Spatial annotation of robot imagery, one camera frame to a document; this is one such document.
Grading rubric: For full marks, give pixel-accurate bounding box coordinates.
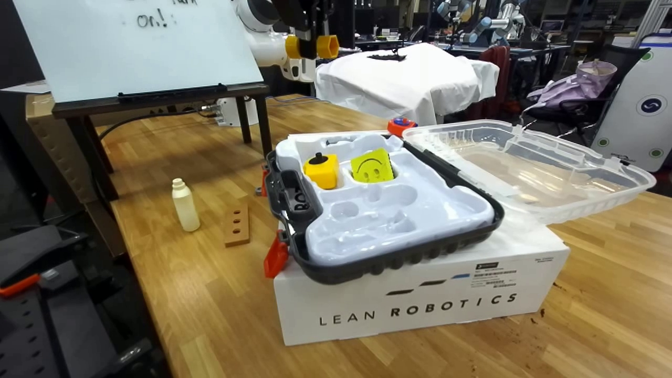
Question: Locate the black perforated metal plate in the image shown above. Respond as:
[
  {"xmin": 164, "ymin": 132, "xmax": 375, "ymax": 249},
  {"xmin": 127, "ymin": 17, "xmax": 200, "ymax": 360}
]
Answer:
[{"xmin": 0, "ymin": 224, "xmax": 170, "ymax": 378}]

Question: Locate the wooden block with holes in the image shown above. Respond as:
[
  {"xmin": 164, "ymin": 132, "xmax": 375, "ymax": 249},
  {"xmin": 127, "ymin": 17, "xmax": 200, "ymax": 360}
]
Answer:
[{"xmin": 224, "ymin": 203, "xmax": 249, "ymax": 246}]

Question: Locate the white Lean Robotics box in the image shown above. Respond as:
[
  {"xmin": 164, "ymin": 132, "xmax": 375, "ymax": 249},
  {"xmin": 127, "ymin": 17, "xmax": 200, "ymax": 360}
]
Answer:
[{"xmin": 273, "ymin": 213, "xmax": 569, "ymax": 346}]

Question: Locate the yellow dumbbell-shaped object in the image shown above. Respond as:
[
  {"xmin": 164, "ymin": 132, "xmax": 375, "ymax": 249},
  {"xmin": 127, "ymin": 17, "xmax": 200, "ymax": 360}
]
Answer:
[{"xmin": 285, "ymin": 34, "xmax": 341, "ymax": 58}]

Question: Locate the black and white tool case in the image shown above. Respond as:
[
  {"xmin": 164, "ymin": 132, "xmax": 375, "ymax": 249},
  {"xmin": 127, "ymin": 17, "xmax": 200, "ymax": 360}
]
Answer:
[{"xmin": 265, "ymin": 130, "xmax": 503, "ymax": 283}]

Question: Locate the white machine with blue logo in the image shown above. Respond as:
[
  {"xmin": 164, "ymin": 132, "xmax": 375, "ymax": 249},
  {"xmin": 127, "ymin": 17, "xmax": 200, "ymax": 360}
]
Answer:
[{"xmin": 592, "ymin": 34, "xmax": 672, "ymax": 173}]

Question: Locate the purple cloth on chair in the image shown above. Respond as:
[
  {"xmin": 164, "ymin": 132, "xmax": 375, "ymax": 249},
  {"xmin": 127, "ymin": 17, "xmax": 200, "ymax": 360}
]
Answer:
[{"xmin": 527, "ymin": 58, "xmax": 618, "ymax": 109}]

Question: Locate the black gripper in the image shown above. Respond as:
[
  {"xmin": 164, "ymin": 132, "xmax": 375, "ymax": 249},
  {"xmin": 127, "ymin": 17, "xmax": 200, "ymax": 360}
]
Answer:
[{"xmin": 273, "ymin": 0, "xmax": 333, "ymax": 58}]

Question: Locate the white cloth covered table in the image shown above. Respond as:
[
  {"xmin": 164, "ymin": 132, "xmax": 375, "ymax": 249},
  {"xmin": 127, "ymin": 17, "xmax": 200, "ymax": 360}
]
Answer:
[{"xmin": 314, "ymin": 44, "xmax": 499, "ymax": 124}]

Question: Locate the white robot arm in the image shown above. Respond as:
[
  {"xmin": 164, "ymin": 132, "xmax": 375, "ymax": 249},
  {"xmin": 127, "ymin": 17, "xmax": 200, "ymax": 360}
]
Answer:
[{"xmin": 230, "ymin": 0, "xmax": 341, "ymax": 83}]

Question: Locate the whiteboard with black writing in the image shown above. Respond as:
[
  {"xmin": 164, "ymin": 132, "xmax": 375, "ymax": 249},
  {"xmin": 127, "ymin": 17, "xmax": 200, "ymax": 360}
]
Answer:
[{"xmin": 13, "ymin": 0, "xmax": 260, "ymax": 103}]

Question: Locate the clear plastic case lid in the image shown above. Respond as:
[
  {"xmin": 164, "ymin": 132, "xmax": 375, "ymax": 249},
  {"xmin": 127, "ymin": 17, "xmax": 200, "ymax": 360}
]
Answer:
[{"xmin": 403, "ymin": 119, "xmax": 655, "ymax": 224}]

